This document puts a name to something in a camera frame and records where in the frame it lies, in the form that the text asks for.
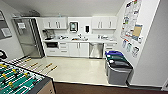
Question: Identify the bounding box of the green lid bin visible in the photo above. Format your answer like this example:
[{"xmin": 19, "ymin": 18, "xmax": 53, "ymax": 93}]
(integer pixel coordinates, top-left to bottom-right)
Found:
[{"xmin": 107, "ymin": 54, "xmax": 130, "ymax": 63}]

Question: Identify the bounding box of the wooden foosball table green field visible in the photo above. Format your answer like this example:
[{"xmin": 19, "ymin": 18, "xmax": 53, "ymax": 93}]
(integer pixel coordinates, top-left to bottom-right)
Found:
[{"xmin": 0, "ymin": 55, "xmax": 59, "ymax": 94}]

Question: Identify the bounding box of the built-in black microwave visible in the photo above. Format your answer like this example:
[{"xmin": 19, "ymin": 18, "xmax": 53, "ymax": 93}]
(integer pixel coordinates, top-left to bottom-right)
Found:
[{"xmin": 45, "ymin": 41, "xmax": 59, "ymax": 49}]

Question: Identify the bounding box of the brown paper sheet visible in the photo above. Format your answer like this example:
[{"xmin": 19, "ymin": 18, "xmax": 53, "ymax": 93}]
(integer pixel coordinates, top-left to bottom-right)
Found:
[{"xmin": 132, "ymin": 24, "xmax": 144, "ymax": 43}]

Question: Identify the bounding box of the white wall cabinet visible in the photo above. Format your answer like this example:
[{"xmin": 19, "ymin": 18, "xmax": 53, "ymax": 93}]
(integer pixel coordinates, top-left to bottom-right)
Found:
[
  {"xmin": 42, "ymin": 16, "xmax": 69, "ymax": 30},
  {"xmin": 91, "ymin": 15, "xmax": 118, "ymax": 30}
]

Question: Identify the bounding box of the stainless steel dishwasher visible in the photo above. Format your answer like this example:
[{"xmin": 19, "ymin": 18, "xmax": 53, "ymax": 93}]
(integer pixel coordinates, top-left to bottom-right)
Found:
[{"xmin": 88, "ymin": 42, "xmax": 105, "ymax": 59}]

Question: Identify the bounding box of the chrome faucet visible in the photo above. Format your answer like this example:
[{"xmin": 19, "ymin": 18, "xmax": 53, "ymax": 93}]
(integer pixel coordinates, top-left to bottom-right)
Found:
[{"xmin": 77, "ymin": 33, "xmax": 83, "ymax": 40}]

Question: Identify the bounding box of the white drawer unit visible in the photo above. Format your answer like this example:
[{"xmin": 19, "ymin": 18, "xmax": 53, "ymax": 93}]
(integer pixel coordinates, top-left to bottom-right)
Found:
[
  {"xmin": 103, "ymin": 42, "xmax": 118, "ymax": 54},
  {"xmin": 58, "ymin": 41, "xmax": 70, "ymax": 56}
]

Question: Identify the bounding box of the stainless steel refrigerator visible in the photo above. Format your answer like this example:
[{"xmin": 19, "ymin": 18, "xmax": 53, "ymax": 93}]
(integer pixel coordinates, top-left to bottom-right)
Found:
[{"xmin": 12, "ymin": 17, "xmax": 46, "ymax": 60}]

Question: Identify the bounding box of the white wide drawer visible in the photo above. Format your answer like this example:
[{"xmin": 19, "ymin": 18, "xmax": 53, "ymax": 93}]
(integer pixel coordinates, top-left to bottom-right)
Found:
[{"xmin": 45, "ymin": 48, "xmax": 60, "ymax": 57}]

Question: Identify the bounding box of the white two-door sink cabinet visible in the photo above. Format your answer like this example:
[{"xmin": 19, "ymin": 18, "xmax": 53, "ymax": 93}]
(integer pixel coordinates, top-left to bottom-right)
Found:
[{"xmin": 68, "ymin": 41, "xmax": 90, "ymax": 58}]

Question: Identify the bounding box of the large wall poster board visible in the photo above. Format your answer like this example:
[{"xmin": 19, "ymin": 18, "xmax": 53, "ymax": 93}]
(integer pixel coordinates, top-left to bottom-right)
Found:
[{"xmin": 120, "ymin": 0, "xmax": 143, "ymax": 41}]

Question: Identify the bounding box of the grey trash bin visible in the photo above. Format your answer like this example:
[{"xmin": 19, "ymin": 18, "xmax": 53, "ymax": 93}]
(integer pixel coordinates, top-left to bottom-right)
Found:
[{"xmin": 107, "ymin": 60, "xmax": 134, "ymax": 86}]

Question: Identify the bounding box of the white fridge note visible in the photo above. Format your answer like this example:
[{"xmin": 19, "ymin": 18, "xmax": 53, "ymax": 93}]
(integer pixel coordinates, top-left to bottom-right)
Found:
[{"xmin": 17, "ymin": 22, "xmax": 26, "ymax": 30}]

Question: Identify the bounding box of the white wall notice sheet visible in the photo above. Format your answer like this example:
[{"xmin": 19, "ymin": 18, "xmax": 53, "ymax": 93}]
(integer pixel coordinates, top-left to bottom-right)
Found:
[{"xmin": 1, "ymin": 27, "xmax": 13, "ymax": 38}]

